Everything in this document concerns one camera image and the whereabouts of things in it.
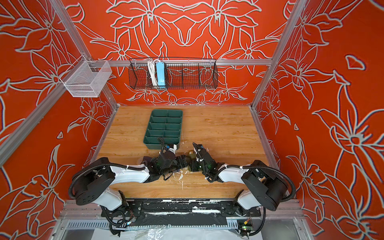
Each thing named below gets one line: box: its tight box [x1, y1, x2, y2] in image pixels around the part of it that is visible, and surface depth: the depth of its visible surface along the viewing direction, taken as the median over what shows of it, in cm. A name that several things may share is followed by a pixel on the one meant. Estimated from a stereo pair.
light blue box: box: [156, 62, 166, 89], surface depth 91 cm
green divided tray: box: [143, 109, 184, 150], surface depth 103 cm
